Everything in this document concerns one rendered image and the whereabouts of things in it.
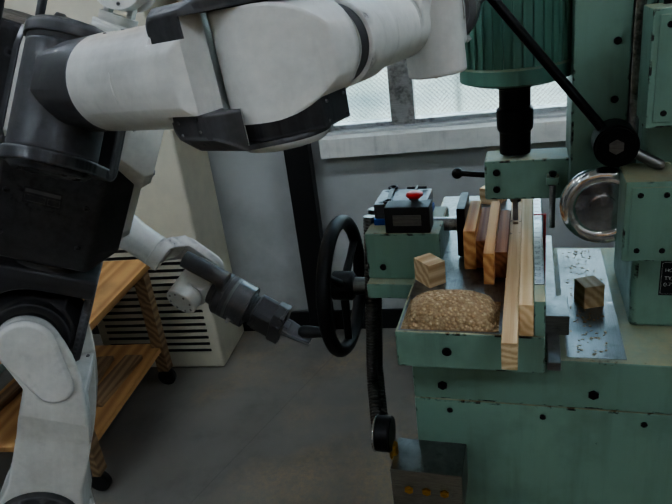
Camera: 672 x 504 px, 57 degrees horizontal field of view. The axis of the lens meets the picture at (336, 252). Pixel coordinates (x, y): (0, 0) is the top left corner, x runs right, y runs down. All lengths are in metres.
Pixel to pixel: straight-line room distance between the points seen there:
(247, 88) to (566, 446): 0.84
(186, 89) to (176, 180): 1.84
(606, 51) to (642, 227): 0.26
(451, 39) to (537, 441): 0.70
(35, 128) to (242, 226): 2.01
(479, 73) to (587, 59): 0.16
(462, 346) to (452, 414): 0.22
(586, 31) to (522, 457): 0.69
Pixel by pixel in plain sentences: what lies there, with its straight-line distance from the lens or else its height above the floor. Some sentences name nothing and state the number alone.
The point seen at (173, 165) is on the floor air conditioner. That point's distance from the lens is 2.32.
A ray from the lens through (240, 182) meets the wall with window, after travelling 2.58.
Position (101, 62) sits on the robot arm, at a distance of 0.58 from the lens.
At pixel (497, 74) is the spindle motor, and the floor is 1.22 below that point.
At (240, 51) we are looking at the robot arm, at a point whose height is 1.34.
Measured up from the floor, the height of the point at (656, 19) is 1.29.
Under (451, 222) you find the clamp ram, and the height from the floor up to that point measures 0.96.
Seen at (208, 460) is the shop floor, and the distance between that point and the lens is 2.20.
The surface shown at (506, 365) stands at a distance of 0.83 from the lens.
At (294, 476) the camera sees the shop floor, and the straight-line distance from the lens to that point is 2.06.
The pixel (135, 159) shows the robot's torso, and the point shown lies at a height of 1.20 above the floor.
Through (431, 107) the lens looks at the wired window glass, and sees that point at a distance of 2.45.
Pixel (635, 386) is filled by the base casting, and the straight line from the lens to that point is 1.08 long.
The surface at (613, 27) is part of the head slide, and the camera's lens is 1.03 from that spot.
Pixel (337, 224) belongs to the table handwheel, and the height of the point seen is 0.95.
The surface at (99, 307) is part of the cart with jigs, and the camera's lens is 2.13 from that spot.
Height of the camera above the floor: 1.37
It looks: 23 degrees down
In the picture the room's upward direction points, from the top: 7 degrees counter-clockwise
